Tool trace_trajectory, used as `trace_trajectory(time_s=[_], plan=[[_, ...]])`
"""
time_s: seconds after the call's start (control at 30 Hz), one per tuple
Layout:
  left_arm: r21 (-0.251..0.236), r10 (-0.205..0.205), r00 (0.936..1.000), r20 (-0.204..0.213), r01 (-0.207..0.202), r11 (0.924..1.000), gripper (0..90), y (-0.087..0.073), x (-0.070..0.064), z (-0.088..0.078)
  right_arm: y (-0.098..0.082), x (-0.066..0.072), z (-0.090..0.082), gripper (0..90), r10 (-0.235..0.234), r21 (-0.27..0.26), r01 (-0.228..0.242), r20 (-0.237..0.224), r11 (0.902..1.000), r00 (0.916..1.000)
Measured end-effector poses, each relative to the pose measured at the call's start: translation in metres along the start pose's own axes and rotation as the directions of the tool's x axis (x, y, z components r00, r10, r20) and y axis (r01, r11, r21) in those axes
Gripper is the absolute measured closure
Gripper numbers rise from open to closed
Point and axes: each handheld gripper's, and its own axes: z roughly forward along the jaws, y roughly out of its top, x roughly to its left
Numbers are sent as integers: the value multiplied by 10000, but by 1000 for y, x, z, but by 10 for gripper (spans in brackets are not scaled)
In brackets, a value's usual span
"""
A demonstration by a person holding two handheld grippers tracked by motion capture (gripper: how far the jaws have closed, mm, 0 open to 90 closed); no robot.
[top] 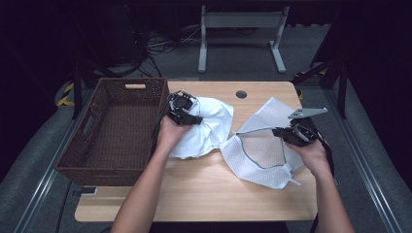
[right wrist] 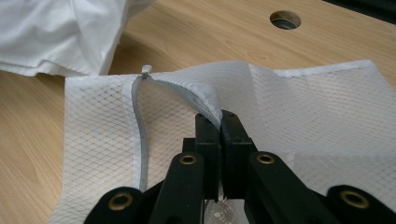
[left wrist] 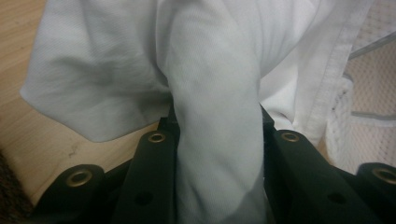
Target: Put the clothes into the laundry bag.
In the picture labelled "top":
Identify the person's left hand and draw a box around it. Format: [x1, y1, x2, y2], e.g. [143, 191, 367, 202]
[155, 115, 192, 157]

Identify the black and yellow striped tape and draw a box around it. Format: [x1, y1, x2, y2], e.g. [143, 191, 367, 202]
[56, 82, 76, 108]

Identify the white cloth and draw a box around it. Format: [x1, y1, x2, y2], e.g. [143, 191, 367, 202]
[167, 95, 235, 160]

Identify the brown wicker basket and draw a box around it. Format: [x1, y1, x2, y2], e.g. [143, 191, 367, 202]
[54, 77, 171, 187]

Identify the black metal stand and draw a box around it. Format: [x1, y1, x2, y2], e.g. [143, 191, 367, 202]
[68, 57, 113, 120]
[291, 57, 350, 120]

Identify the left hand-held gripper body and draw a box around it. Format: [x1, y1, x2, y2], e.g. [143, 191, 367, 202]
[166, 89, 197, 122]

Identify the grey metal stand frame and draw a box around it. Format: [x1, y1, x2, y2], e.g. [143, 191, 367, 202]
[197, 5, 291, 75]

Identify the black table bracket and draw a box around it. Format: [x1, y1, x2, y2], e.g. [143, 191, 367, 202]
[70, 186, 98, 199]

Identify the white mesh laundry bag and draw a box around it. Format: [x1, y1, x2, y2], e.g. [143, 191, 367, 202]
[220, 96, 321, 190]

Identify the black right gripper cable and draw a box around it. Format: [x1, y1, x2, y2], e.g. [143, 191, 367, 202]
[309, 128, 336, 233]

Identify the grey floor rail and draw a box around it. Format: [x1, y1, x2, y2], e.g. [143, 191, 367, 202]
[323, 86, 404, 233]
[12, 106, 93, 233]

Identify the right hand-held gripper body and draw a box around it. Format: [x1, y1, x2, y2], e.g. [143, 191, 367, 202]
[286, 107, 328, 149]

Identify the person's right hand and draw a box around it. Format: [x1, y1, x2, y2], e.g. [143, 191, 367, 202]
[285, 139, 328, 178]

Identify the tangle of black floor cables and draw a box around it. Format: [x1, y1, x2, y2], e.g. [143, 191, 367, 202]
[137, 23, 202, 80]

